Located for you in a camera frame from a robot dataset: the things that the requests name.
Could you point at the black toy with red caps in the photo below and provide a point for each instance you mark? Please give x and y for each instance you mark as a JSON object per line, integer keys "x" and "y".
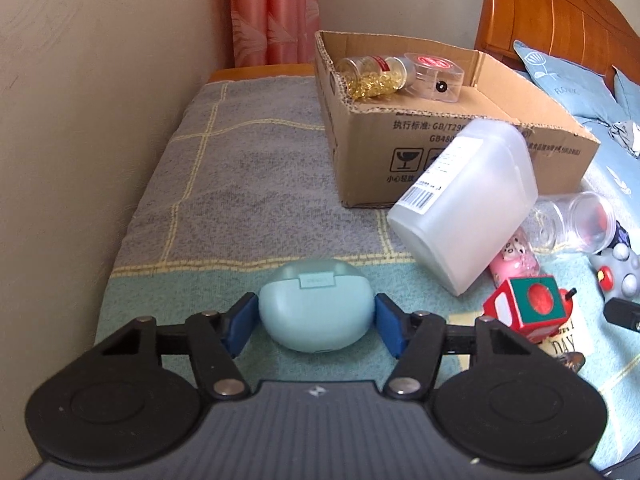
{"x": 622, "y": 234}

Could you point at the grey checked blanket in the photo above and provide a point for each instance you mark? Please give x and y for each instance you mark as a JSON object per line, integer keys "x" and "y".
{"x": 225, "y": 185}

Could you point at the wooden headboard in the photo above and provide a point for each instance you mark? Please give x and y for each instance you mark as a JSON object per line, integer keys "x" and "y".
{"x": 550, "y": 10}

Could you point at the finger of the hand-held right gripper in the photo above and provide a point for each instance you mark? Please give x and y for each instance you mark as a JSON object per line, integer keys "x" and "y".
{"x": 622, "y": 312}

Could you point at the grey toy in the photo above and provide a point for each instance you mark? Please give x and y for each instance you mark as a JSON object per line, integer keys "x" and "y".
{"x": 615, "y": 270}

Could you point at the pink toy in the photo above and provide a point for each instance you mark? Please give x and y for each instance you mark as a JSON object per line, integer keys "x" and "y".
{"x": 515, "y": 260}

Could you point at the crumpled grey cloth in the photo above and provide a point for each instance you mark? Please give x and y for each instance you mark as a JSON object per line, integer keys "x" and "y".
{"x": 625, "y": 137}

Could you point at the white translucent plastic container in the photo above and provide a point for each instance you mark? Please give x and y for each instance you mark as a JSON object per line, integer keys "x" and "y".
{"x": 465, "y": 200}

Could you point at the pink curtain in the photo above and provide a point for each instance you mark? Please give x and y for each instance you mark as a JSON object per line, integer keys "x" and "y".
{"x": 270, "y": 15}

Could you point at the wooden bed frame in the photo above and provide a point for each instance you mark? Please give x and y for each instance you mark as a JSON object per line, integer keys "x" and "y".
{"x": 260, "y": 72}

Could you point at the red cube toy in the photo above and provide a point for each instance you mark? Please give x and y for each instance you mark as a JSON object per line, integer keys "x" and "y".
{"x": 530, "y": 305}

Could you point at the clear jar of gold pieces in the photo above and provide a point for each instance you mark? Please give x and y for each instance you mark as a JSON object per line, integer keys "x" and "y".
{"x": 370, "y": 80}

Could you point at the blue printed pillow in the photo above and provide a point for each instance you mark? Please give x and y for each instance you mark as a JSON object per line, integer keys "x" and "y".
{"x": 629, "y": 95}
{"x": 565, "y": 85}

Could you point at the clear plastic jar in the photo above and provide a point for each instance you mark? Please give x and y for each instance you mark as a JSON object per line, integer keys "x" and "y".
{"x": 575, "y": 220}

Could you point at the cardboard box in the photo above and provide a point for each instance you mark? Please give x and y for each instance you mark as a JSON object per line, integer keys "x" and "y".
{"x": 370, "y": 160}

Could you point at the clear round red-label box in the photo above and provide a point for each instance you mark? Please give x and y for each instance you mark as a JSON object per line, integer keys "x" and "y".
{"x": 440, "y": 80}

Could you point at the blue leaf-print bedsheet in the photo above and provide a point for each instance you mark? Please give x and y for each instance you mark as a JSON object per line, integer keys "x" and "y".
{"x": 617, "y": 170}

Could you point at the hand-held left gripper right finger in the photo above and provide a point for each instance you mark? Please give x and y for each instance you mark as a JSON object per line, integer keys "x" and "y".
{"x": 390, "y": 325}

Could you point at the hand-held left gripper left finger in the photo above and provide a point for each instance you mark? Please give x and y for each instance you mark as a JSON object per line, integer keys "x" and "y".
{"x": 240, "y": 322}

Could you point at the light blue earbud case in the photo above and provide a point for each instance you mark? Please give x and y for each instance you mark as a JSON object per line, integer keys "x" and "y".
{"x": 315, "y": 310}

